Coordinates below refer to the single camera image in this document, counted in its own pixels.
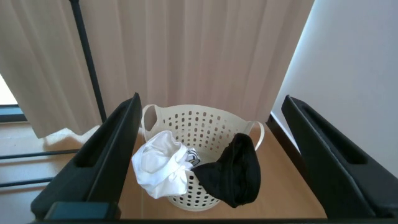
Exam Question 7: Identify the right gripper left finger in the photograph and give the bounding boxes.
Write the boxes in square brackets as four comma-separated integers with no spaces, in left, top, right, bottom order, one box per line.
[30,92,143,220]

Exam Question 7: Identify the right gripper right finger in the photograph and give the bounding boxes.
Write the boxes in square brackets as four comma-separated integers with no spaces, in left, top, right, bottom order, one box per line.
[281,95,398,218]

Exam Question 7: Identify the white t-shirt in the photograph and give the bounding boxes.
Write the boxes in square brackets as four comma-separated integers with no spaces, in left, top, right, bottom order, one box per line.
[131,129,201,200]

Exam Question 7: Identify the white laundry basket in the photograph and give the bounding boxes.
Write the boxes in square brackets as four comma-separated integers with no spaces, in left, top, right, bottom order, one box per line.
[141,104,266,212]

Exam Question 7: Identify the black clothes rack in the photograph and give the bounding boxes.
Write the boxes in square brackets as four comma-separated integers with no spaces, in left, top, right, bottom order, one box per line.
[0,0,108,189]

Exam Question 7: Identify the black garment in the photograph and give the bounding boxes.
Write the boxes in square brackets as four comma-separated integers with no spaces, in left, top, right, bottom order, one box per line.
[190,133,262,208]

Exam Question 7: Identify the window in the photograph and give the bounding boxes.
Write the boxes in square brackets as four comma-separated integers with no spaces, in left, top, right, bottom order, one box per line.
[0,73,28,124]

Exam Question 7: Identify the beige curtain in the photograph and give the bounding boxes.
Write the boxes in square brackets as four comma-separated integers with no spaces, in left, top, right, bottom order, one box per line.
[0,0,315,139]

